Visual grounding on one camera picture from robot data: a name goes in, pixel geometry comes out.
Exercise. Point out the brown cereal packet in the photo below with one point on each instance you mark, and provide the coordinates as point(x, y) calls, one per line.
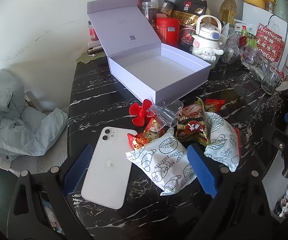
point(191, 125)

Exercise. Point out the clear jar brown label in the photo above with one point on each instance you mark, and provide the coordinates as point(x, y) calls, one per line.
point(150, 12)

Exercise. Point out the light blue puffer jacket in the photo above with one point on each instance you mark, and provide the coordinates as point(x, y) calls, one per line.
point(14, 120)

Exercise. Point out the white paper bag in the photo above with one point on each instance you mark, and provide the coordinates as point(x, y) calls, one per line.
point(251, 12)

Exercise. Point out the white smartphone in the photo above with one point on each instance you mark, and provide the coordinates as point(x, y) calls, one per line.
point(109, 170)

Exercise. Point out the lavender gift box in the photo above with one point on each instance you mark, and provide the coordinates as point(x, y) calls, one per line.
point(124, 25)

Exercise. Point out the red candy packet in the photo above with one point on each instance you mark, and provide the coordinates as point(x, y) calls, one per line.
point(144, 138)
point(215, 104)

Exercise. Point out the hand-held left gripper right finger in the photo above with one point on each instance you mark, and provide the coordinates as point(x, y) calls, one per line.
point(201, 167)

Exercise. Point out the red tin canister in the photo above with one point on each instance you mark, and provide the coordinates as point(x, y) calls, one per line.
point(167, 31)

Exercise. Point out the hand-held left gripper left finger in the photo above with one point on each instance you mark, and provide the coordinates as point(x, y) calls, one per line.
point(80, 165)

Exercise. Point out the white pastry packet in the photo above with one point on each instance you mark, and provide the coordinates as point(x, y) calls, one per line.
point(158, 162)
point(221, 140)

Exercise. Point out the clear plastic bag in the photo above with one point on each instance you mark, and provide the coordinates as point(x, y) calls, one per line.
point(231, 47)

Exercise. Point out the green white snack packet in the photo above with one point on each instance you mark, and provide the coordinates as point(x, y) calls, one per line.
point(245, 28)

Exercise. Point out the black oat bag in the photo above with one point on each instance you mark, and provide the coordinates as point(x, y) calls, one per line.
point(187, 12)

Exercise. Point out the clear jar yellow snacks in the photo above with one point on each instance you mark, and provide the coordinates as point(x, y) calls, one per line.
point(167, 8)

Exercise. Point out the white cartoon water bottle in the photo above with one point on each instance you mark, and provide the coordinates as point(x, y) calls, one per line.
point(207, 45)

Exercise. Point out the glass cup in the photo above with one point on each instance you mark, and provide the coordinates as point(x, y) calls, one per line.
point(271, 81)

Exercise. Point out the green flower-shaped coaster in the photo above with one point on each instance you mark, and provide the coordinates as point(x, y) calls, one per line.
point(86, 58)

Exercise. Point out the mint green kettle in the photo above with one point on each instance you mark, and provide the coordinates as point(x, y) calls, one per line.
point(282, 6)

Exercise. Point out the small red-label bottle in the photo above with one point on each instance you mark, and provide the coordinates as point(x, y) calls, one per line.
point(92, 31)

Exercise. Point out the gold woven round mat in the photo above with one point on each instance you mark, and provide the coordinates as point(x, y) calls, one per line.
point(227, 7)

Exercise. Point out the red printed sign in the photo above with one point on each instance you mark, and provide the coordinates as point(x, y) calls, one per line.
point(268, 43)

